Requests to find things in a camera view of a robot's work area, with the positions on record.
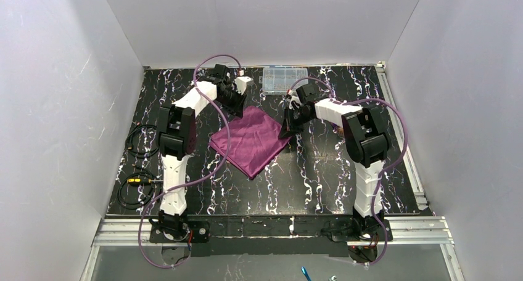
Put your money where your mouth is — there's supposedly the purple cloth napkin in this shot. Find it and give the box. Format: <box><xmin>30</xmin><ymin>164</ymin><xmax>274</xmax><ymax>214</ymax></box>
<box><xmin>209</xmin><ymin>106</ymin><xmax>290</xmax><ymax>179</ymax></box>

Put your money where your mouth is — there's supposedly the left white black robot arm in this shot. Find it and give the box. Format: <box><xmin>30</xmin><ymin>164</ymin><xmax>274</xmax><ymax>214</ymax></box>
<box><xmin>151</xmin><ymin>64</ymin><xmax>252</xmax><ymax>238</ymax></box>

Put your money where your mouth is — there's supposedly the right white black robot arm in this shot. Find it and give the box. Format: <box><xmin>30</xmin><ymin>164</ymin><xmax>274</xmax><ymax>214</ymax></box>
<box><xmin>278</xmin><ymin>84</ymin><xmax>390</xmax><ymax>237</ymax></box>

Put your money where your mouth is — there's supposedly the clear plastic compartment box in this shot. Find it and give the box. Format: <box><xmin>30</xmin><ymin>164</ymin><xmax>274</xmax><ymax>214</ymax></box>
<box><xmin>261</xmin><ymin>67</ymin><xmax>308</xmax><ymax>96</ymax></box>

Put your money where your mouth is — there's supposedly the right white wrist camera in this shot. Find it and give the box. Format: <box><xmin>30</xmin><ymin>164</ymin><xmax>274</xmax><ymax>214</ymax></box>
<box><xmin>286</xmin><ymin>91</ymin><xmax>302</xmax><ymax>110</ymax></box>

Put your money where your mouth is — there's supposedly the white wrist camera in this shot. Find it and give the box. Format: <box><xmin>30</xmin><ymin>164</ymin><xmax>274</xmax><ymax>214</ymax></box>
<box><xmin>234</xmin><ymin>76</ymin><xmax>253</xmax><ymax>95</ymax></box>
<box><xmin>286</xmin><ymin>91</ymin><xmax>302</xmax><ymax>110</ymax></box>

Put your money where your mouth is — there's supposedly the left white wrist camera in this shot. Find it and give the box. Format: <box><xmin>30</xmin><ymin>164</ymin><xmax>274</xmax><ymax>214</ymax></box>
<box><xmin>234</xmin><ymin>76</ymin><xmax>253</xmax><ymax>95</ymax></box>

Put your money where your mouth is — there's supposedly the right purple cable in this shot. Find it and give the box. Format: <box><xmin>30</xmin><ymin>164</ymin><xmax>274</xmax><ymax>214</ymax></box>
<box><xmin>287</xmin><ymin>76</ymin><xmax>410</xmax><ymax>267</ymax></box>

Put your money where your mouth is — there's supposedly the purple cable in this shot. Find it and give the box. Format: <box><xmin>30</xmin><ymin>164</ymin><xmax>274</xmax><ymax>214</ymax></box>
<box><xmin>138</xmin><ymin>54</ymin><xmax>242</xmax><ymax>270</ymax></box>
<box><xmin>287</xmin><ymin>76</ymin><xmax>410</xmax><ymax>267</ymax></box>

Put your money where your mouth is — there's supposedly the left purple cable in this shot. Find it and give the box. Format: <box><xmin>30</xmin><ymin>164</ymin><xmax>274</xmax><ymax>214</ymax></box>
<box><xmin>138</xmin><ymin>54</ymin><xmax>242</xmax><ymax>270</ymax></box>

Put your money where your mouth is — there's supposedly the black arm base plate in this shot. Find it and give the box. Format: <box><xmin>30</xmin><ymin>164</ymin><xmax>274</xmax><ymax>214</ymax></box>
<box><xmin>148</xmin><ymin>214</ymin><xmax>393</xmax><ymax>259</ymax></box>

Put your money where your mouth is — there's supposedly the black coiled cable yellow plug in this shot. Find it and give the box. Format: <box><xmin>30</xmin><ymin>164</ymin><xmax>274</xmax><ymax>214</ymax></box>
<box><xmin>116</xmin><ymin>124</ymin><xmax>159</xmax><ymax>211</ymax></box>

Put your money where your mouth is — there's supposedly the blue tool handle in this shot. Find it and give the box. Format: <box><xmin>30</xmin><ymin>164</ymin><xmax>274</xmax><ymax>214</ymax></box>
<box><xmin>301</xmin><ymin>267</ymin><xmax>311</xmax><ymax>281</ymax></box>

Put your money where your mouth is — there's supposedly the aluminium frame rail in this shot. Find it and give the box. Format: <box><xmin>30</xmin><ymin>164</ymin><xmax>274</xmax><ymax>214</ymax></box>
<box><xmin>80</xmin><ymin>62</ymin><xmax>467</xmax><ymax>281</ymax></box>

